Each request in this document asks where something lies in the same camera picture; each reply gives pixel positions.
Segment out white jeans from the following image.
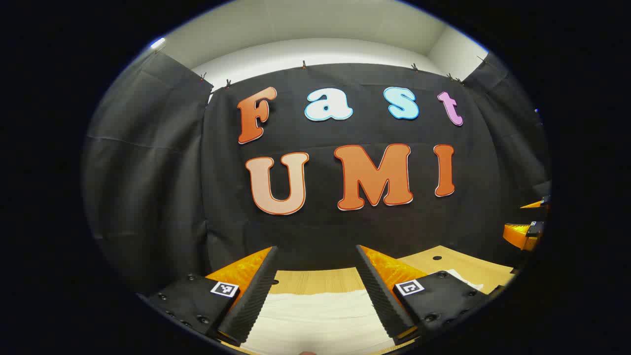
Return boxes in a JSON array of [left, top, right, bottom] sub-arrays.
[[242, 269, 485, 355]]

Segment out black backdrop cloth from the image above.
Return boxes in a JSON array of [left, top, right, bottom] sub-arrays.
[[81, 49, 552, 296]]

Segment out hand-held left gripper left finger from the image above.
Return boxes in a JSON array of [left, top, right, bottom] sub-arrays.
[[147, 246, 280, 347]]

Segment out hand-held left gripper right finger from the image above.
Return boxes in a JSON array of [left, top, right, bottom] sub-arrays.
[[355, 244, 493, 346]]

